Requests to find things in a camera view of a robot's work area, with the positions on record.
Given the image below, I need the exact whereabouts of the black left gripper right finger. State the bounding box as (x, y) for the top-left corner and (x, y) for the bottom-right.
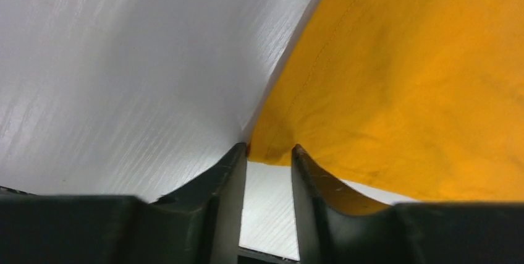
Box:
(291, 145), (523, 263)

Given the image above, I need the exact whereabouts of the yellow t shirt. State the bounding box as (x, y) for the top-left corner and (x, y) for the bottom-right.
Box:
(249, 0), (523, 202)

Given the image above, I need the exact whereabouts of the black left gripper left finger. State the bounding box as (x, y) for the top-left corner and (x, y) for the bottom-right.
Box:
(1, 143), (247, 263)

